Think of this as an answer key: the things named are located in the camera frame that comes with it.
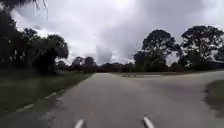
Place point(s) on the grey asphalt road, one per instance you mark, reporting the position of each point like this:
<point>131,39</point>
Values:
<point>110,100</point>

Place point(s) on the robot's own part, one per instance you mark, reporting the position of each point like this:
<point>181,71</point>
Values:
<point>79,124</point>
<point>148,122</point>

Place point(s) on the row of trees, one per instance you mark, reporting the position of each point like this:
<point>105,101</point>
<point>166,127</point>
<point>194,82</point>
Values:
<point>30,53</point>
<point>186,50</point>

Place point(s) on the grass verge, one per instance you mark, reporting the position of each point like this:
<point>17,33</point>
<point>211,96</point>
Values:
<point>216,95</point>
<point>26,88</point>

